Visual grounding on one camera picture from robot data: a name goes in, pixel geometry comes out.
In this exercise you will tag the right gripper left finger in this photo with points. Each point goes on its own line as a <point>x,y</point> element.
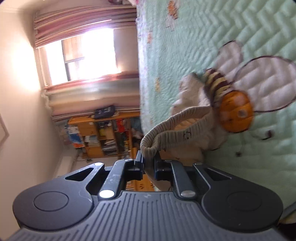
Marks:
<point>117,176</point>

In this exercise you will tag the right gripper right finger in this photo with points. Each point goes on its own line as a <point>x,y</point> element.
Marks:
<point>174,172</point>

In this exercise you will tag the beige smiley print baby garment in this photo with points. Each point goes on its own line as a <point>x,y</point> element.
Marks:
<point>191,130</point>

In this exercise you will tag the wooden bookshelf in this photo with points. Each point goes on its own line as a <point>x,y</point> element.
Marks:
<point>105,137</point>

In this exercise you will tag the black bag on shelf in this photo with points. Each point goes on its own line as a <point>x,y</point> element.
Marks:
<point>106,112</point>

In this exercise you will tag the pink window curtains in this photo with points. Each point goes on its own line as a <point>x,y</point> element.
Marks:
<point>88,58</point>

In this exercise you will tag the green quilted bee bedspread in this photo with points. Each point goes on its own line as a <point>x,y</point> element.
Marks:
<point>244,54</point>

